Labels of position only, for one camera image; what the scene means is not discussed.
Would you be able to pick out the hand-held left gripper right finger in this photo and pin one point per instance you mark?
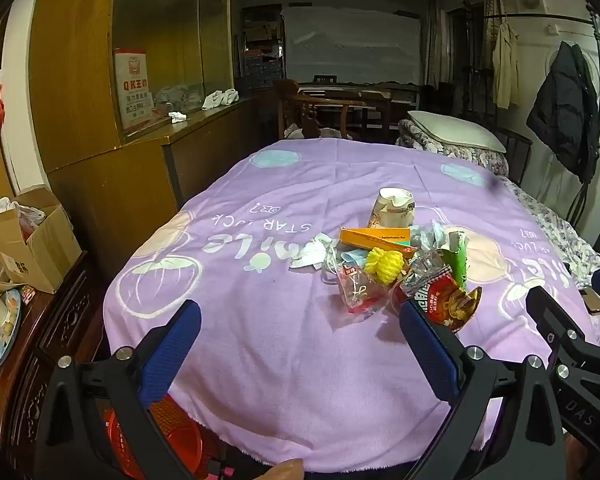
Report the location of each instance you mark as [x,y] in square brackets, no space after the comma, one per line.
[430,350]

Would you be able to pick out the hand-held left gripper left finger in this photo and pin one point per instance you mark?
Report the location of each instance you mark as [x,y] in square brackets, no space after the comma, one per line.
[172,345]

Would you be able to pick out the red snack packet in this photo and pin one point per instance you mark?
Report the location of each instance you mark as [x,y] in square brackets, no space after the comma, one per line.
[445,305]

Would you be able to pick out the red mesh basket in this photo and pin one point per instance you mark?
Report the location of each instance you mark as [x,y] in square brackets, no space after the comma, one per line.
[175,430]

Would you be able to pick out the clear plastic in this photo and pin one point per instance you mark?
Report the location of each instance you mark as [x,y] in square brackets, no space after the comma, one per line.
[425,262]

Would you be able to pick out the clear wrapper with red print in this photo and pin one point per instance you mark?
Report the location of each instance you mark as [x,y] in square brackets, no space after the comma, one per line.
[360,290]

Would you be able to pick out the green packet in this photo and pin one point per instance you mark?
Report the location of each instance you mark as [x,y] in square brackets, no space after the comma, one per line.
[455,260]

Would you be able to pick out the yellow knitted ball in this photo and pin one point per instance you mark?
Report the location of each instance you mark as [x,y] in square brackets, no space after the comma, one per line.
[385,265]

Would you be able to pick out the blue face mask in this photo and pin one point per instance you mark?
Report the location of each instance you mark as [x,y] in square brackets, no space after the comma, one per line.
[425,235]

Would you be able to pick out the orange cardboard box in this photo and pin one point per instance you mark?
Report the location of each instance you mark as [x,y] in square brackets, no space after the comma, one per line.
[375,237]

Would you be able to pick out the patterned paper cup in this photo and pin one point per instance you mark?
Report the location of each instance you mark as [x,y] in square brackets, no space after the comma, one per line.
[390,207]

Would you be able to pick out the white tissue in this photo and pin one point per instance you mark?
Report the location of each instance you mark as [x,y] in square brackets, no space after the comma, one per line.
[312,252]

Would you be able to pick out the smartphone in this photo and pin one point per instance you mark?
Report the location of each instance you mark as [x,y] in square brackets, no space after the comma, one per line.
[594,301]

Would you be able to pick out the floral bed sheet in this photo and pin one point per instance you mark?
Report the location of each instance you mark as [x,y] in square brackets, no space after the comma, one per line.
[555,230]

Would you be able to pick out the black metal rack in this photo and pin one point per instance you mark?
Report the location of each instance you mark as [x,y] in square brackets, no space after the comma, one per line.
[578,200]

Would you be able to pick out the dark carved wooden sideboard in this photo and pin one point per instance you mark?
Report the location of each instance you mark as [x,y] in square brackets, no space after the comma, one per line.
[70,320]

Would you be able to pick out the purple printed blanket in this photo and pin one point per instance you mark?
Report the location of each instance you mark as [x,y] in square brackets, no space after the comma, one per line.
[280,335]

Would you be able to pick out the light wooden cabinet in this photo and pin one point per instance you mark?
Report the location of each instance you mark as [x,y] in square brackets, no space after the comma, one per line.
[130,200]

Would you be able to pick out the small red packet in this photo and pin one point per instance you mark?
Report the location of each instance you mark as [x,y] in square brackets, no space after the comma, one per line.
[30,294]

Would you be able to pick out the blue rimmed plate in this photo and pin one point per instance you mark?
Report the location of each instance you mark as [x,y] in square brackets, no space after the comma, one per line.
[11,332]

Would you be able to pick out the folded floral quilt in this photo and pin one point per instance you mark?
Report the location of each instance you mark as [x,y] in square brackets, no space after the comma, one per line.
[460,157]

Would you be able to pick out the black jacket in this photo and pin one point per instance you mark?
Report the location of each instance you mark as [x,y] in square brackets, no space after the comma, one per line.
[565,110]

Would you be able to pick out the white pillow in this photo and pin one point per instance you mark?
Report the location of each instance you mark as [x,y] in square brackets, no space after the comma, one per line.
[455,130]

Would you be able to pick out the white plastic bag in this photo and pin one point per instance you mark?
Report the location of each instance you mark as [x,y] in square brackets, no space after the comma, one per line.
[15,210]

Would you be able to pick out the small crumpled white cloth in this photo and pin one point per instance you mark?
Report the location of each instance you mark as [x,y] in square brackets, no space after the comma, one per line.
[176,116]

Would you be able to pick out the beige garment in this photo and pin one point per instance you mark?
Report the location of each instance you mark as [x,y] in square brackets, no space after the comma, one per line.
[505,70]

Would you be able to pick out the red and white poster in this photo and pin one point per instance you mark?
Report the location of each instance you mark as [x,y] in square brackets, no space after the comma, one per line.
[134,90]

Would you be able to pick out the wooden chair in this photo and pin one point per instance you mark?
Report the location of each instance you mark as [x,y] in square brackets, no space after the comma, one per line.
[305,105]

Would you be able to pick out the patterned curtain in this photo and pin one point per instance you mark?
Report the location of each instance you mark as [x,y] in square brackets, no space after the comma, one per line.
[432,35]

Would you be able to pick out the storage shelf with boxes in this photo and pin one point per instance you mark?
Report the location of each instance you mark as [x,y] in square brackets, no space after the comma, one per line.
[260,60]

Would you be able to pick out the white wall sheet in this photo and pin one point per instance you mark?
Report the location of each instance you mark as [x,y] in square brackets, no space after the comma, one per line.
[350,45]

